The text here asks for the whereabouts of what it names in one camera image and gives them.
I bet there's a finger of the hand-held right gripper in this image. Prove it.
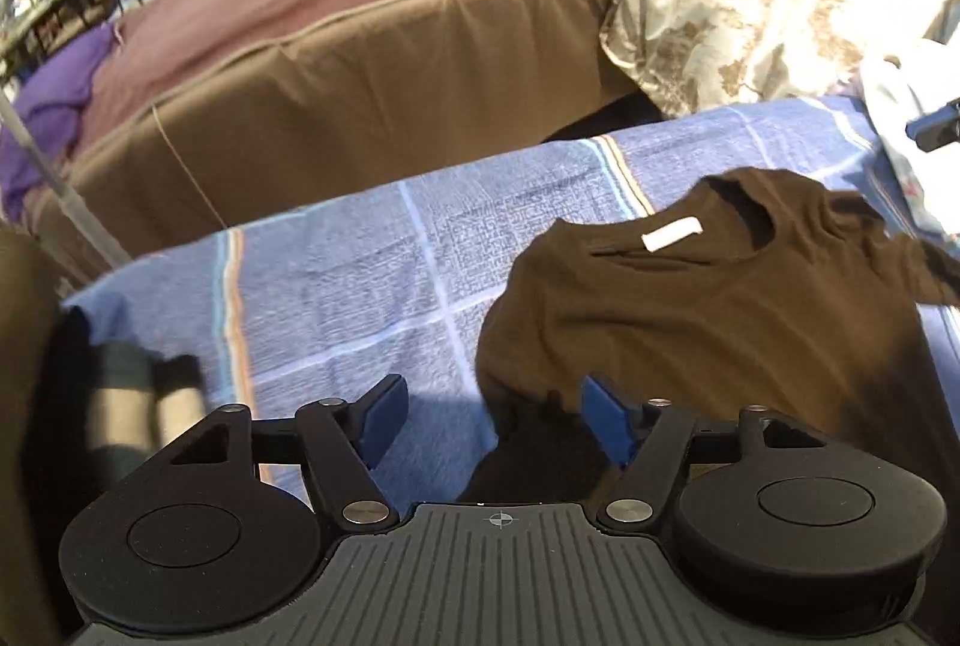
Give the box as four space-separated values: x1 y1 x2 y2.
904 97 960 154

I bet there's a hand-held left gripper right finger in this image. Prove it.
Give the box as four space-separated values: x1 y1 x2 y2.
580 373 827 534

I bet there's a brown t-shirt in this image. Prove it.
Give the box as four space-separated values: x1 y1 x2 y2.
456 166 960 508

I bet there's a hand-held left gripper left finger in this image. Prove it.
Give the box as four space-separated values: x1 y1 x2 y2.
169 373 410 534

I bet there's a white curved pole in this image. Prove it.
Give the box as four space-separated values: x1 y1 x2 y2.
0 95 134 272

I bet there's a brown and pink bed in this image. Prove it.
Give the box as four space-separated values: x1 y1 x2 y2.
21 0 665 280

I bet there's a cluttered shelf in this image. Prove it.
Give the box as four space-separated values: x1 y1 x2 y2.
0 0 98 85

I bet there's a blue plaid bedsheet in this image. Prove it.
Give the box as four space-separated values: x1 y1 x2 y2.
60 95 960 519

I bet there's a purple cloth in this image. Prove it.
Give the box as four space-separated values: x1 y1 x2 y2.
0 22 122 221

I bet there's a white cloth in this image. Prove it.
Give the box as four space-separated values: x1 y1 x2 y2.
857 40 960 236

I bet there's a folded black garment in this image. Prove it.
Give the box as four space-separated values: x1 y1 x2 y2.
41 307 113 542

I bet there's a folded striped garment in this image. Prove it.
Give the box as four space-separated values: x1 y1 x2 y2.
88 341 160 456

